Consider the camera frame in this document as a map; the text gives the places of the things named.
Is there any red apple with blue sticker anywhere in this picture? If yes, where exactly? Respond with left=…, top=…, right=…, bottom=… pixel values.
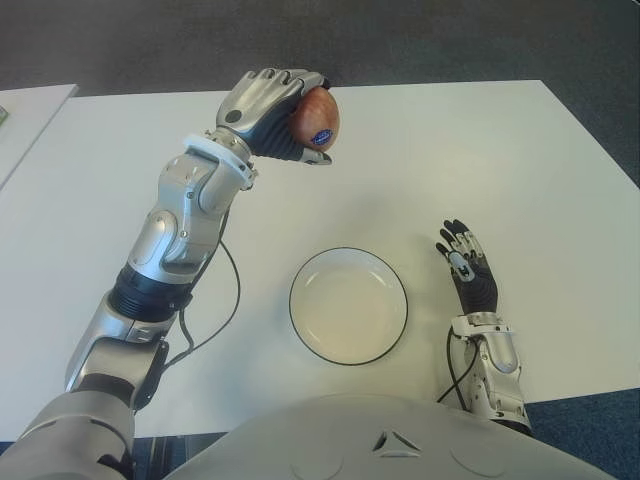
left=290, top=87, right=342, bottom=152

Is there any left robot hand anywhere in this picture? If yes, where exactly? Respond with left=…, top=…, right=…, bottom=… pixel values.
left=214, top=67, right=334, bottom=166

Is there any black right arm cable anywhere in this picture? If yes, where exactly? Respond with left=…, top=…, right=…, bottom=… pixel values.
left=434, top=327, right=482, bottom=404

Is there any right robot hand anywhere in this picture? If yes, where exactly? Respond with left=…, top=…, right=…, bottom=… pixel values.
left=435, top=218, right=500, bottom=314

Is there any white plate with black rim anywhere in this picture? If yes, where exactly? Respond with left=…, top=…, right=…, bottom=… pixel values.
left=288, top=247, right=410, bottom=365

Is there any grey robot torso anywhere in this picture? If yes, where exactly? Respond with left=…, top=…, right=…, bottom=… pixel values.
left=159, top=393, right=622, bottom=480

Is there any white side table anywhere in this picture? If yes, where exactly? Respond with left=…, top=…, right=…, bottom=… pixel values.
left=0, top=83, right=80, bottom=192

